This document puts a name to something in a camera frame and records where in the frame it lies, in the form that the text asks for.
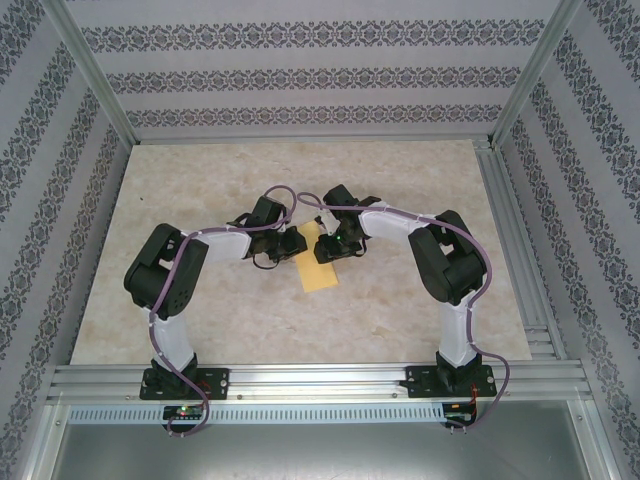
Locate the yellow paper sheet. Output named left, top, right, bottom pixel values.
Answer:
left=294, top=222, right=341, bottom=293

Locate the grey metal shelf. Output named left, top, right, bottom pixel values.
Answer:
left=49, top=422, right=609, bottom=480

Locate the left gripper thin black cable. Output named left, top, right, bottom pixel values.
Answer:
left=247, top=252, right=284, bottom=271

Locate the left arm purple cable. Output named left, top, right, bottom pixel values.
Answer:
left=144, top=184, right=301, bottom=439

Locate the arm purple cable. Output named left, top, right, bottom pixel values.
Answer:
left=297, top=192, right=511, bottom=434
left=144, top=184, right=301, bottom=439

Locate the long aluminium mounting rail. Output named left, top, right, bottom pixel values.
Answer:
left=47, top=363, right=586, bottom=401

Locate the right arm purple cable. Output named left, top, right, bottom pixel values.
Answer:
left=297, top=192, right=511, bottom=434

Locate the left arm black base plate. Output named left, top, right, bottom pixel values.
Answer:
left=141, top=367, right=231, bottom=401

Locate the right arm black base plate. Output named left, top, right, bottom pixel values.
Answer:
left=405, top=364, right=496, bottom=400

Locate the slotted grey cable duct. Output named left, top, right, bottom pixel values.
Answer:
left=67, top=402, right=446, bottom=424

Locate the aluminium side rail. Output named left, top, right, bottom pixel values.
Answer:
left=474, top=139, right=569, bottom=361

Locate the aluminium frame post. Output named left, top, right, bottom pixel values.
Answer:
left=489, top=0, right=584, bottom=146
left=39, top=0, right=139, bottom=146

